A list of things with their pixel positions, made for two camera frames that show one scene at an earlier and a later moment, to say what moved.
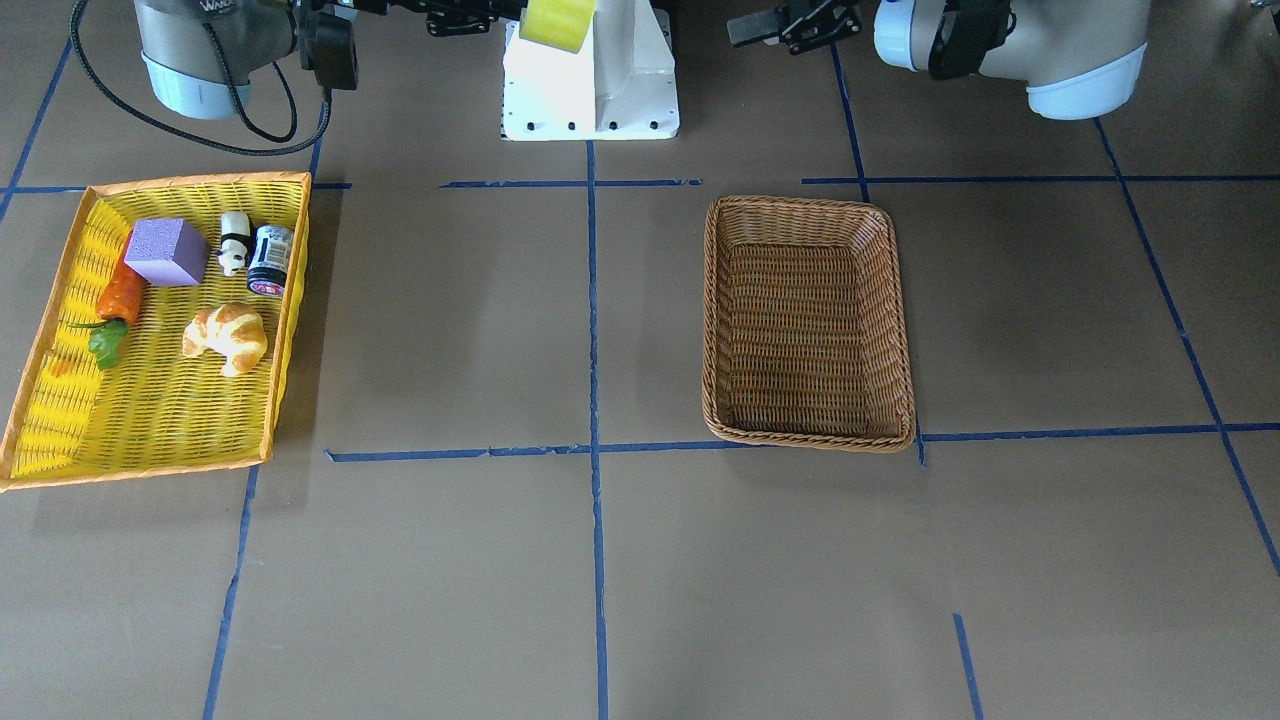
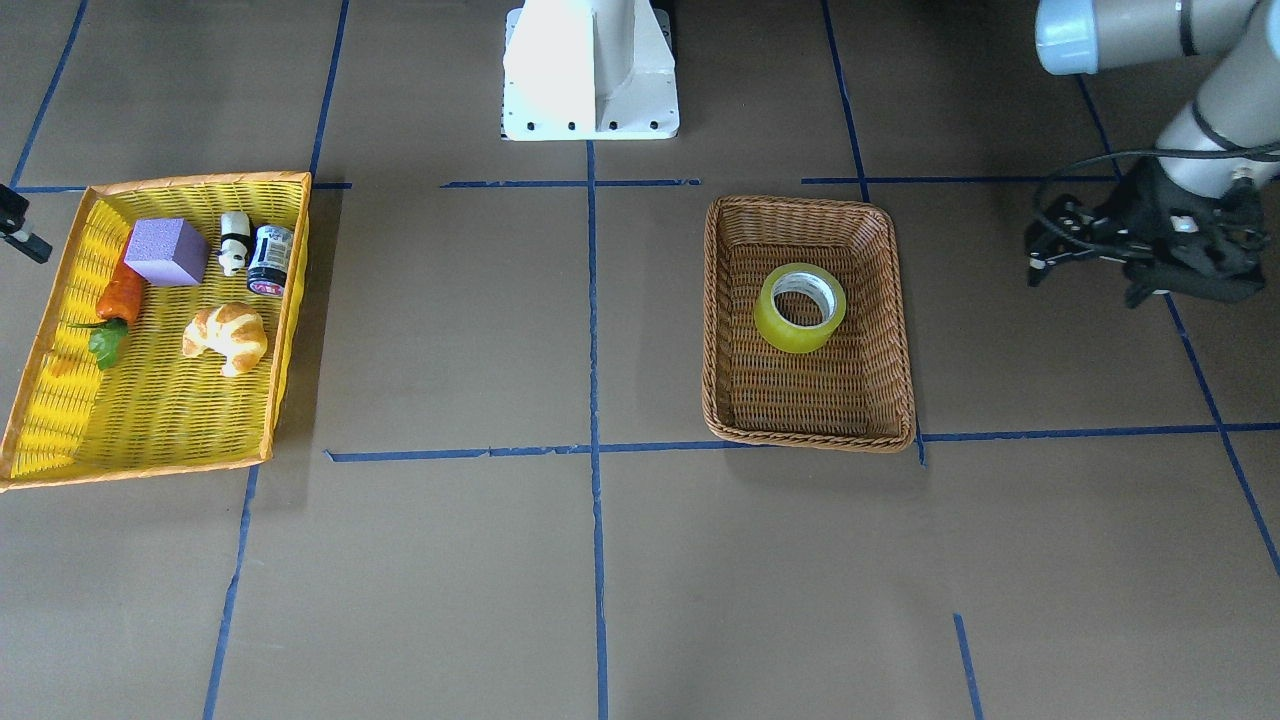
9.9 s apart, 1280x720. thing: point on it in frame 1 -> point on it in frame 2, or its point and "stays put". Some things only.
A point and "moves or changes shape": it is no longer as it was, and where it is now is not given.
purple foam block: [167, 252] stays put
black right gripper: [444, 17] -> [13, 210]
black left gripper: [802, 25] -> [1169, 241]
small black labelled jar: [271, 258] stays put
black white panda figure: [235, 241] stays put
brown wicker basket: [803, 334] stays put
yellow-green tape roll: [560, 24] moves or changes shape
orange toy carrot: [118, 305] stays put
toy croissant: [231, 329] stays put
